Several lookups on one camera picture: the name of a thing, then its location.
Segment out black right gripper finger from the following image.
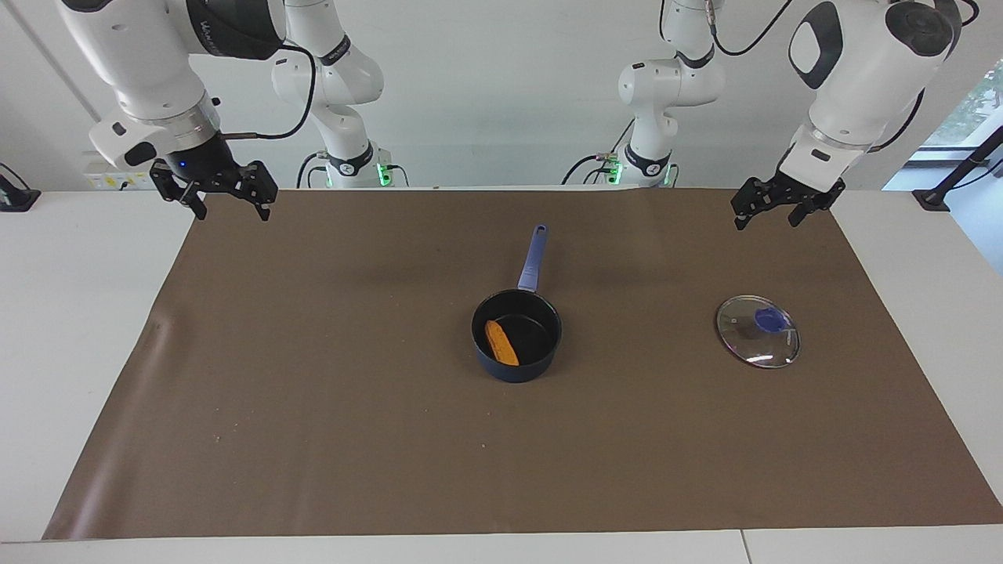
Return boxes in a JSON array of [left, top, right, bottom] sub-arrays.
[[235, 161, 280, 222], [149, 161, 208, 221]]

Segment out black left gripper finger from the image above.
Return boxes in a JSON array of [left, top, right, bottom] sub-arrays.
[[732, 178, 777, 230], [787, 196, 841, 229]]

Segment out glass lid with purple knob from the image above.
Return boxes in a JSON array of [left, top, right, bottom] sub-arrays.
[[715, 295, 801, 369]]

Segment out blue saucepan with purple handle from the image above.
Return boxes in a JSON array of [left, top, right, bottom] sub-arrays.
[[471, 224, 563, 384]]

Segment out black angled stand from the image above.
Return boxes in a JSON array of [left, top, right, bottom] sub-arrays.
[[913, 125, 1003, 212]]

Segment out small black table clamp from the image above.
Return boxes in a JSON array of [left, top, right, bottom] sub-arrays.
[[0, 163, 42, 212]]

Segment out window with green view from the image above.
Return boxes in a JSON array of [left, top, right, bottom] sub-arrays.
[[884, 63, 1003, 193]]

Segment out brown table mat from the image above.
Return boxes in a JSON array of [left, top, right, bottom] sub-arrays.
[[43, 186, 1003, 541]]

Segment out white wall socket box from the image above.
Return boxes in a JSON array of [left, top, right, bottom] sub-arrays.
[[82, 161, 158, 190]]

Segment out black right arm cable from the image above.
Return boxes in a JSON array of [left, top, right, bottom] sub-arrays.
[[219, 43, 318, 141]]

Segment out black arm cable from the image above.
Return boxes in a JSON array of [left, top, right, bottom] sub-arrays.
[[658, 0, 980, 154], [219, 43, 318, 141]]

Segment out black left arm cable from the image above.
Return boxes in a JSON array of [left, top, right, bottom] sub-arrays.
[[658, 0, 980, 154]]

